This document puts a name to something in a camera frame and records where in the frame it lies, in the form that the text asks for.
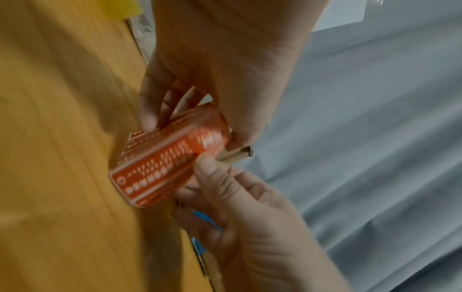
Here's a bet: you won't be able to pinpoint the person's left hand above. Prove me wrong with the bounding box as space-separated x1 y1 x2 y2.
139 0 331 152

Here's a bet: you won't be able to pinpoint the person's right hand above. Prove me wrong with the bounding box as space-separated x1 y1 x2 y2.
173 153 347 292

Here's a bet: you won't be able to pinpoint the cardboard box with blue tape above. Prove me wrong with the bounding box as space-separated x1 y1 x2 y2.
174 199 227 287

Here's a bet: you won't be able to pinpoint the cardboard box with pale tape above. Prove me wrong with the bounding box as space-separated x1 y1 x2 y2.
216 144 256 165

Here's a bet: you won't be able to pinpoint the roll of red stickers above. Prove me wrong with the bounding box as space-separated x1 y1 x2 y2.
108 103 232 210

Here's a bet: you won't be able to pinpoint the yellow packing tape roll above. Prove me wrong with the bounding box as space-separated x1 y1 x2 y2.
97 0 142 21

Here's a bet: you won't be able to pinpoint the grey curtain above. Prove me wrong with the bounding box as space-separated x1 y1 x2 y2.
248 0 462 292

